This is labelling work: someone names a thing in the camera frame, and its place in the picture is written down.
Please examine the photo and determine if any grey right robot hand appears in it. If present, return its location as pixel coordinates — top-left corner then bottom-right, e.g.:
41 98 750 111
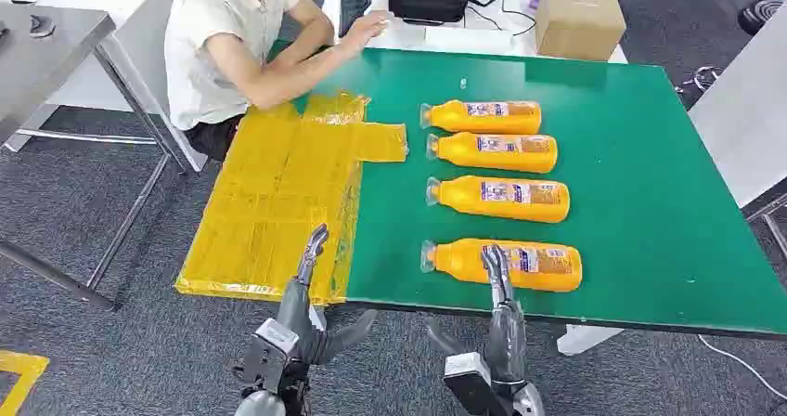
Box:
426 244 529 385

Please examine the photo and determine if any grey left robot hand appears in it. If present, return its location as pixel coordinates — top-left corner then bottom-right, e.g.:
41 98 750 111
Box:
277 223 380 366

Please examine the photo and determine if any orange drink bottle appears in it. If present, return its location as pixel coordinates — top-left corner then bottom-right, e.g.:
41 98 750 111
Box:
425 175 571 225
420 238 584 293
419 99 543 136
425 132 560 176

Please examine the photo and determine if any yellow sheet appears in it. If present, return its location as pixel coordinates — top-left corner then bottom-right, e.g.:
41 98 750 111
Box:
174 92 409 307

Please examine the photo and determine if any green table mat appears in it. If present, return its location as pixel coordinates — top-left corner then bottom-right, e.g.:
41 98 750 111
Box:
268 46 787 339

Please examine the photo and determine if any yellow floor tape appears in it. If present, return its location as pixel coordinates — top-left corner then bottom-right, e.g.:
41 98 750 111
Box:
0 349 51 416

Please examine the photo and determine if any person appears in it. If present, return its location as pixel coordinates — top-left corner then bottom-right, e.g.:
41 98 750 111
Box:
163 0 392 163

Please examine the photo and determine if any person's right hand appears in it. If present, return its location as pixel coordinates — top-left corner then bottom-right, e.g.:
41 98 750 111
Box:
341 9 392 55

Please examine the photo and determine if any white desk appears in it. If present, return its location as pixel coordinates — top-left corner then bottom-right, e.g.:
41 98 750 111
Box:
319 0 629 66

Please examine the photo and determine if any flat white box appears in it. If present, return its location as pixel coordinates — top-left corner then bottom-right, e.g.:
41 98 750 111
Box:
423 26 516 55

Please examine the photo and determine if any pale grey table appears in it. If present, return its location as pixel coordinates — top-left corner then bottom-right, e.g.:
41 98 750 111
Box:
686 1 787 261

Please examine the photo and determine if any cardboard box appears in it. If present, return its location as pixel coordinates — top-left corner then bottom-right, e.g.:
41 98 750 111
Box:
534 0 627 62

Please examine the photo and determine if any white table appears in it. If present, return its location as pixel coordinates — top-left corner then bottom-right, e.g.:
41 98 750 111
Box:
0 0 211 175

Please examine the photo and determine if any steel table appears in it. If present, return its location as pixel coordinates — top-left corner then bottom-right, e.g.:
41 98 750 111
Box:
0 2 189 314

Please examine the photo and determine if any black wheel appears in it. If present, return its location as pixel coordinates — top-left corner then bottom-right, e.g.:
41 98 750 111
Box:
737 0 786 37

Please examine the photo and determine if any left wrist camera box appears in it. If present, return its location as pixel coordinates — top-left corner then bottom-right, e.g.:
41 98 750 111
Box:
243 318 301 396

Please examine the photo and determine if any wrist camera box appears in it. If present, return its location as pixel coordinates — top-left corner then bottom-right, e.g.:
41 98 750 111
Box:
243 318 301 396
443 352 518 416

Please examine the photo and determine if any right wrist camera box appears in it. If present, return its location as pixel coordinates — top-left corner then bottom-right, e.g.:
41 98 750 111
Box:
443 352 518 416

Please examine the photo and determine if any white floor cable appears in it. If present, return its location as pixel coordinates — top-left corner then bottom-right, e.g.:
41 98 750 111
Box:
697 334 787 402

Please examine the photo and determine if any coiled cable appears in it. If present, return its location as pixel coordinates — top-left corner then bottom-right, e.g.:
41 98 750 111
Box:
674 64 728 95

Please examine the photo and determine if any black cable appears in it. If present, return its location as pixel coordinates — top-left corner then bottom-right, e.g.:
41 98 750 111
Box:
466 0 537 37

